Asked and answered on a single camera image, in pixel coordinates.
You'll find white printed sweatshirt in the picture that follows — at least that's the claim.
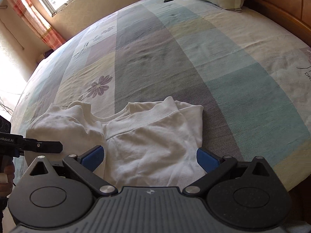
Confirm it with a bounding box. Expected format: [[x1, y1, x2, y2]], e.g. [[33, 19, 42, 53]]
[[26, 97, 205, 189]]

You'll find person's left hand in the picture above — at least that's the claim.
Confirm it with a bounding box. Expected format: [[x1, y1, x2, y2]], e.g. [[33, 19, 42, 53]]
[[0, 162, 16, 199]]

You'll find patchwork pastel bed sheet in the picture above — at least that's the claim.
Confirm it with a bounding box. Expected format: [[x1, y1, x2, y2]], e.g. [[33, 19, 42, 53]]
[[11, 0, 310, 190]]

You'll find left orange striped curtain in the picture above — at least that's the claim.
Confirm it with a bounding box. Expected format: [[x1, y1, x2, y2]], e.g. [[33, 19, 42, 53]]
[[7, 0, 65, 50]]

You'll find wooden headboard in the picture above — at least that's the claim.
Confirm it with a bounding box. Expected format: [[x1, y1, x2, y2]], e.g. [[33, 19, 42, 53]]
[[244, 0, 311, 46]]

